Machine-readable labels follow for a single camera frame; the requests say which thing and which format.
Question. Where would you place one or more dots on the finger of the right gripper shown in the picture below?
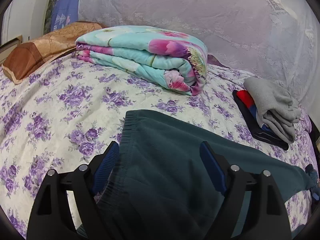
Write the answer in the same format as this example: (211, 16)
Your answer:
(312, 173)

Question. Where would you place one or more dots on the brown orange pillow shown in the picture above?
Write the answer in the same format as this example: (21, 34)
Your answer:
(27, 57)

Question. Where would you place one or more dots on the dark teal fleece pants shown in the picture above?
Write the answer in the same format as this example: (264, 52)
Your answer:
(160, 189)

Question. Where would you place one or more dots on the folded floral turquoise quilt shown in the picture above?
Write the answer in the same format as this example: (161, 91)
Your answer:
(171, 59)

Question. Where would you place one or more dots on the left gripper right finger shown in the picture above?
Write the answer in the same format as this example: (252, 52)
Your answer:
(253, 207)

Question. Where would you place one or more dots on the purple floral bedspread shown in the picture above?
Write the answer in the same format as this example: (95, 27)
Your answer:
(70, 110)

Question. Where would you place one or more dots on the folded black garment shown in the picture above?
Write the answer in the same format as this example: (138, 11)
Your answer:
(257, 128)

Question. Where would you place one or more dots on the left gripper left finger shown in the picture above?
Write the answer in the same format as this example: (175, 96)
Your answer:
(51, 216)

